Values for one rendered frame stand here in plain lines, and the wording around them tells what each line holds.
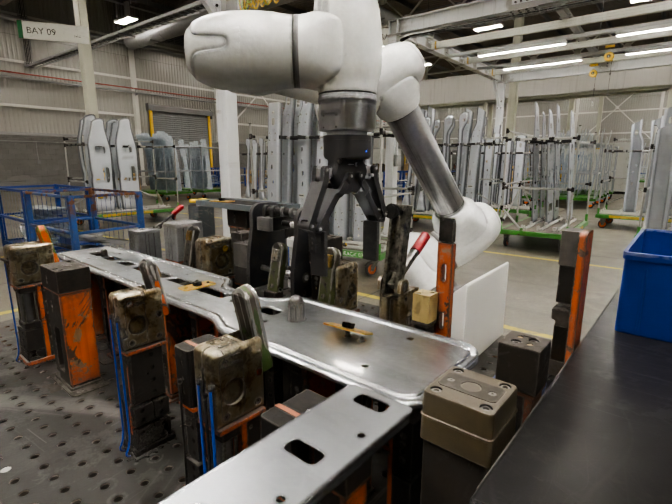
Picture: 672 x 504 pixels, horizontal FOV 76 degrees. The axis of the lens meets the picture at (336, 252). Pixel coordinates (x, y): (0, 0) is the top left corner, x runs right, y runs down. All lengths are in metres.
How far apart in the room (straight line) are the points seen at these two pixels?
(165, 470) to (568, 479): 0.77
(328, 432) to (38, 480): 0.70
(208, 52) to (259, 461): 0.53
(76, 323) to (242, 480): 0.92
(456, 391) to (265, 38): 0.51
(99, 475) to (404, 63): 1.16
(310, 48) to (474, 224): 0.95
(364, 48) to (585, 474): 0.56
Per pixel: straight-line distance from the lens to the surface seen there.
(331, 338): 0.75
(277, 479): 0.47
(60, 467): 1.10
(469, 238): 1.48
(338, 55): 0.66
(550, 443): 0.50
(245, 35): 0.67
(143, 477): 1.01
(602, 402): 0.60
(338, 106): 0.66
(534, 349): 0.57
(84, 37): 13.71
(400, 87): 1.24
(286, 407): 0.60
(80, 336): 1.33
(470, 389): 0.50
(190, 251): 1.34
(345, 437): 0.51
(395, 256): 0.84
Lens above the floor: 1.30
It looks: 12 degrees down
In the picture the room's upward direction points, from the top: straight up
